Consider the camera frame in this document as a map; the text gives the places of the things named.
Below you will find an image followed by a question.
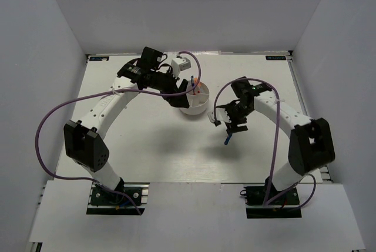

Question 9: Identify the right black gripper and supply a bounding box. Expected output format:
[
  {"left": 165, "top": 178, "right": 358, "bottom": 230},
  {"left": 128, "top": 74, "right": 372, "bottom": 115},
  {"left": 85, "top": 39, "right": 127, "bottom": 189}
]
[{"left": 221, "top": 102, "right": 254, "bottom": 136}]

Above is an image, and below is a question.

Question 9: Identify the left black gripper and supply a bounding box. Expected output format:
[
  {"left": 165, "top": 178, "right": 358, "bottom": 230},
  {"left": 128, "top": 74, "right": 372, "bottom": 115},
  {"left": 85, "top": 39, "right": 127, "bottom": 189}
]
[{"left": 150, "top": 66, "right": 189, "bottom": 108}]

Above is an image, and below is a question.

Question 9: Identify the small blue clip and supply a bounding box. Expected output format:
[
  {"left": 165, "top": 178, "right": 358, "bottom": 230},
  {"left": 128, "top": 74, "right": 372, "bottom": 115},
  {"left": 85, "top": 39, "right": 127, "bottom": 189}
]
[{"left": 224, "top": 136, "right": 231, "bottom": 146}]

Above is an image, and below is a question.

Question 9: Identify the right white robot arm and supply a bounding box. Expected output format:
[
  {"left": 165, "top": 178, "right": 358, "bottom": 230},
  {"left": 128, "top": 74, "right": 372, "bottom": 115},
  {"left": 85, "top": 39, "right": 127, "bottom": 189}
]
[{"left": 208, "top": 77, "right": 335, "bottom": 204}]

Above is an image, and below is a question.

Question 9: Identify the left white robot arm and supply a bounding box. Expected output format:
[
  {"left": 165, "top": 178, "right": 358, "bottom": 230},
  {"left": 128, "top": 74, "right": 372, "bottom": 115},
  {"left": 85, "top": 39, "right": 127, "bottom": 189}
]
[{"left": 63, "top": 47, "right": 191, "bottom": 204}]

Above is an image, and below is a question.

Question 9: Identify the white round divided organizer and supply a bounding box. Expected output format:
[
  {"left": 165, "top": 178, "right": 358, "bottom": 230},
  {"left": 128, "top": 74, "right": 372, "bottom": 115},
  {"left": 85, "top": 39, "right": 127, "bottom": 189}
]
[{"left": 179, "top": 83, "right": 210, "bottom": 116}]

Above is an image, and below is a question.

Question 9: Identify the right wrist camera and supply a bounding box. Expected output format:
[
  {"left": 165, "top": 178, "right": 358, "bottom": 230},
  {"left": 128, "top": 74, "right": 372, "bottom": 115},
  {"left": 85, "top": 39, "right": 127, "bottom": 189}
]
[{"left": 207, "top": 108, "right": 230, "bottom": 126}]

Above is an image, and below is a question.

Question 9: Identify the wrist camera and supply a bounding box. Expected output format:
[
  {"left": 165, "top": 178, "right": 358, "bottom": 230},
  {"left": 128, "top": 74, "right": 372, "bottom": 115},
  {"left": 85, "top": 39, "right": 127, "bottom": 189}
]
[
  {"left": 207, "top": 108, "right": 230, "bottom": 126},
  {"left": 170, "top": 57, "right": 191, "bottom": 79}
]

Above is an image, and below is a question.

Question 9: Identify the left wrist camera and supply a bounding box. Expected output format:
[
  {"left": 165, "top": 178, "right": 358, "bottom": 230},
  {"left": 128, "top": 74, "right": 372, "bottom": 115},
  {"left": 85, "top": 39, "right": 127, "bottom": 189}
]
[{"left": 170, "top": 57, "right": 191, "bottom": 79}]

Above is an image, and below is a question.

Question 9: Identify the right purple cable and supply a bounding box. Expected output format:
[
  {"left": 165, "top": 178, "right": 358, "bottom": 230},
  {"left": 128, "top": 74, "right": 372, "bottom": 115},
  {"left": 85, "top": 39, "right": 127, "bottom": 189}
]
[{"left": 213, "top": 77, "right": 317, "bottom": 207}]

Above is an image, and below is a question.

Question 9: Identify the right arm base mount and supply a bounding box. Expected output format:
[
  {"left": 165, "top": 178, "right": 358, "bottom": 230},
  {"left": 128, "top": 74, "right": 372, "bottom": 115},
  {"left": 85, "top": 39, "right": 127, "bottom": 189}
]
[{"left": 239, "top": 186, "right": 302, "bottom": 219}]

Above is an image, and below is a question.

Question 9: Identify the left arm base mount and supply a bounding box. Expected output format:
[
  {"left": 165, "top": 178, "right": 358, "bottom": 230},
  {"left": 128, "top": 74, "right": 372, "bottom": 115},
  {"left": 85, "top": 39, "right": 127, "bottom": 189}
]
[{"left": 86, "top": 183, "right": 149, "bottom": 216}]

